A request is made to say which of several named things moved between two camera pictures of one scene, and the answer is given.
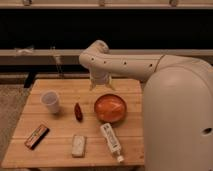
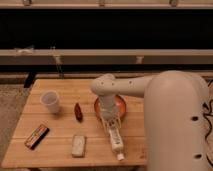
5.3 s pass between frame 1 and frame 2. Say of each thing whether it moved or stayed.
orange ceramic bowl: stayed
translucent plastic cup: stayed
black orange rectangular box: stayed
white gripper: moved
